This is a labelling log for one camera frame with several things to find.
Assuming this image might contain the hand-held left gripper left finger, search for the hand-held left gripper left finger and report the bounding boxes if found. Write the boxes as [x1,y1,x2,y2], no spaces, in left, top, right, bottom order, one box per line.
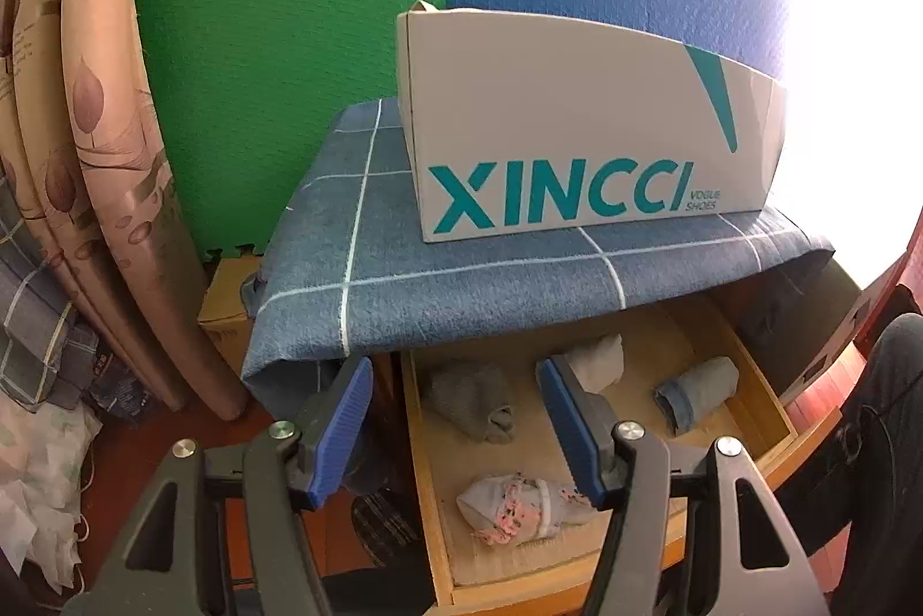
[61,355,376,616]

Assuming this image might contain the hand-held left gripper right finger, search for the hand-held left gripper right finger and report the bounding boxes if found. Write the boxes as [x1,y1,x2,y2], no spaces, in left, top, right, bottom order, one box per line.
[535,356,830,616]

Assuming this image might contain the beige sock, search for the beige sock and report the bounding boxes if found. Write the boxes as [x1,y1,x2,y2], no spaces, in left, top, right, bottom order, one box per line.
[562,333,625,393]

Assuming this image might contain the grey sock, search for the grey sock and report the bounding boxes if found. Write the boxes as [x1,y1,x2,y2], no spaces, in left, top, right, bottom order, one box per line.
[425,360,516,444]

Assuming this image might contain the blue-grey sock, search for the blue-grey sock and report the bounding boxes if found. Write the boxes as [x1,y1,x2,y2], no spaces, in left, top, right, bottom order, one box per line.
[652,356,740,437]

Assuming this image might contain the wooden drawer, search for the wooden drawer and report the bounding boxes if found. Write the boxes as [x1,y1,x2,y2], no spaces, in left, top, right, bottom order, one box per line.
[393,291,845,610]

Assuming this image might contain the white shoe box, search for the white shoe box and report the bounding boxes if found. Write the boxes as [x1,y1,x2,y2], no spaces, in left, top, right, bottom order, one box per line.
[395,2,789,243]

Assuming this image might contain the dark plaid slipper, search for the dark plaid slipper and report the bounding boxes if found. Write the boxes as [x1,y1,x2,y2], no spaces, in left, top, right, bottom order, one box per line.
[351,490,426,566]

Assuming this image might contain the brown cardboard box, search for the brown cardboard box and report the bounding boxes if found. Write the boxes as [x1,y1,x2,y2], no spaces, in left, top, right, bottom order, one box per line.
[197,257,269,404]

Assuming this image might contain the blue checked cloth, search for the blue checked cloth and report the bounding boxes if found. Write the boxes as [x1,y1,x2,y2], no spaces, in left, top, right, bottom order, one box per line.
[240,97,862,494]

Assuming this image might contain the blue printed bag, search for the blue printed bag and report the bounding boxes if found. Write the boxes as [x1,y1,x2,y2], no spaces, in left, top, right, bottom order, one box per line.
[82,349,156,422]

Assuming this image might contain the white plastic bags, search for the white plastic bags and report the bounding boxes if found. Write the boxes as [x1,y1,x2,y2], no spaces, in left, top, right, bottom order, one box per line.
[0,400,106,595]

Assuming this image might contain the person's leg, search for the person's leg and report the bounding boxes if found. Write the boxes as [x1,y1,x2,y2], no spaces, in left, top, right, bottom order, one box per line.
[775,313,923,616]

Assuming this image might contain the grey plaid blanket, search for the grey plaid blanket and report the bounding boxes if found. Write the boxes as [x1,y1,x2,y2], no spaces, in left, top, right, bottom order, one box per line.
[0,169,98,411]

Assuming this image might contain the floral folded mattress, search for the floral folded mattress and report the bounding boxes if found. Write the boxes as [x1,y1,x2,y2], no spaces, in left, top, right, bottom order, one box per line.
[0,0,80,300]
[13,0,189,411]
[61,0,250,422]

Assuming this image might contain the green foam mat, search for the green foam mat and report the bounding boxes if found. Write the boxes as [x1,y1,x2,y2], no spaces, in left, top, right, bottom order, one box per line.
[133,0,463,260]

